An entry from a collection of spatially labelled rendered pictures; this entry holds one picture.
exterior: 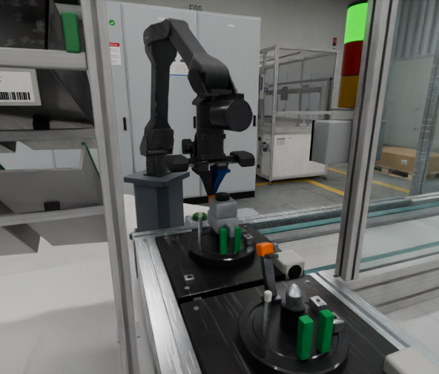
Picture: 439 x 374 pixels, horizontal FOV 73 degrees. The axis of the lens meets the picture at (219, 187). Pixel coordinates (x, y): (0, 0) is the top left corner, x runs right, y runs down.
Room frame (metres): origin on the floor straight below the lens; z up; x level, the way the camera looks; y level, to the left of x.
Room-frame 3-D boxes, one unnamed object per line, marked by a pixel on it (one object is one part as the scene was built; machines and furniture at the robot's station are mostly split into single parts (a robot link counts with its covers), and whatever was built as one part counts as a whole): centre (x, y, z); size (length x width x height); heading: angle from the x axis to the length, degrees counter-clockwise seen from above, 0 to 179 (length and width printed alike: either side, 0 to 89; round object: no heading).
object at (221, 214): (0.55, -0.01, 1.06); 0.08 x 0.04 x 0.07; 20
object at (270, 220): (0.80, -0.21, 0.91); 0.89 x 0.06 x 0.11; 110
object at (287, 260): (0.50, -0.13, 0.97); 0.05 x 0.05 x 0.04; 20
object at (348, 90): (0.51, -0.22, 1.28); 0.05 x 0.05 x 0.05
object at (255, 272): (0.56, -0.01, 0.96); 0.24 x 0.24 x 0.02; 20
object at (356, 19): (0.51, -0.22, 1.38); 0.05 x 0.05 x 0.05
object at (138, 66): (3.72, 0.71, 1.12); 0.80 x 0.54 x 2.25; 111
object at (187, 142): (0.67, 0.04, 1.17); 0.07 x 0.07 x 0.06; 21
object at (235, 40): (4.01, -0.04, 1.12); 0.80 x 0.54 x 2.25; 111
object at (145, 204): (0.88, 0.19, 0.96); 0.15 x 0.15 x 0.20; 66
